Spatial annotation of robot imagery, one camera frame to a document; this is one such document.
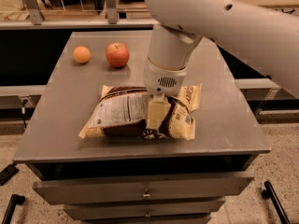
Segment grey drawer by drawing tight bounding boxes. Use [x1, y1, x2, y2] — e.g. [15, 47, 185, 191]
[33, 172, 253, 204]
[64, 197, 225, 220]

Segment red apple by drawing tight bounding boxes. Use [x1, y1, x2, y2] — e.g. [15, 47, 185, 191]
[106, 43, 130, 68]

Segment metal railing frame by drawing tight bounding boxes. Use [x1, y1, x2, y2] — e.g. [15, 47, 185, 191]
[0, 0, 155, 30]

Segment black floor block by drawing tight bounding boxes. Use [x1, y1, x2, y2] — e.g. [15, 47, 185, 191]
[0, 163, 19, 186]

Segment brown chip bag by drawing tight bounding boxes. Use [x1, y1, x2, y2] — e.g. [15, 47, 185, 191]
[79, 85, 202, 140]

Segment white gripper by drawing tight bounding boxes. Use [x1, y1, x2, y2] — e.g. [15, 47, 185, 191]
[143, 58, 187, 130]

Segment lower grey drawer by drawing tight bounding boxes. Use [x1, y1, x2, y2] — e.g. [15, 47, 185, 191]
[64, 197, 225, 220]

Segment black left base leg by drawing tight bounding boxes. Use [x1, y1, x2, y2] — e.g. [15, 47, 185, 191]
[1, 194, 25, 224]

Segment orange fruit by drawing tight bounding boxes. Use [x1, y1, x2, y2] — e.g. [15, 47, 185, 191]
[73, 46, 91, 63]

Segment grey drawer cabinet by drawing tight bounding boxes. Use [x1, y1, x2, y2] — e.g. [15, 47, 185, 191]
[15, 31, 268, 224]

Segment black cable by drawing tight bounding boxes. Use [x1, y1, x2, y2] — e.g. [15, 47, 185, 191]
[21, 97, 30, 130]

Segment black base leg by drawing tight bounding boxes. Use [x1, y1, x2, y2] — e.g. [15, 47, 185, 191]
[1, 194, 25, 224]
[262, 180, 291, 224]

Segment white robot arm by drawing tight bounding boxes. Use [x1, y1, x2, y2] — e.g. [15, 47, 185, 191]
[144, 0, 299, 130]

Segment black right base leg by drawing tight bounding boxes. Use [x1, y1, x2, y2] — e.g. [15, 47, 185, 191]
[262, 180, 291, 224]

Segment upper grey drawer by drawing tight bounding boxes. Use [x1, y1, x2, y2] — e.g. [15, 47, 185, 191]
[33, 172, 253, 204]

